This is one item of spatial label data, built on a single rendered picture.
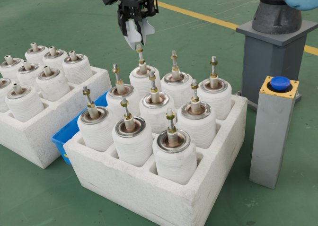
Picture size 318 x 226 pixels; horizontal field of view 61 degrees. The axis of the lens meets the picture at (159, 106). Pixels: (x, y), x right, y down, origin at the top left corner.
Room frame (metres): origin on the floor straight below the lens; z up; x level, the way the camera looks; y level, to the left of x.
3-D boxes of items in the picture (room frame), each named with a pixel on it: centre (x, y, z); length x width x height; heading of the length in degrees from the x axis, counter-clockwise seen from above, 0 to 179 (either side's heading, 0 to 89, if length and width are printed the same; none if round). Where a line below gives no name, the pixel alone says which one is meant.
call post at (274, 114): (0.49, -0.27, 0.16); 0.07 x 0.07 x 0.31; 54
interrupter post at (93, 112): (0.57, 0.17, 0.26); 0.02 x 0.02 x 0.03
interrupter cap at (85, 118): (0.57, 0.17, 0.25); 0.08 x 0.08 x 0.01
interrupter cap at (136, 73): (0.76, 0.03, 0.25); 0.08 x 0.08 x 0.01
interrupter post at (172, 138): (0.43, -0.02, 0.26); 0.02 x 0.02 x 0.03
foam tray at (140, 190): (0.60, 0.01, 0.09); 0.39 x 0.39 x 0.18; 54
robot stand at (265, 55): (0.85, -0.43, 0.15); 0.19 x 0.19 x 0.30; 29
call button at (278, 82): (0.49, -0.27, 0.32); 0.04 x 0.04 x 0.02
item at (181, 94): (0.69, -0.06, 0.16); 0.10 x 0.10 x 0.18
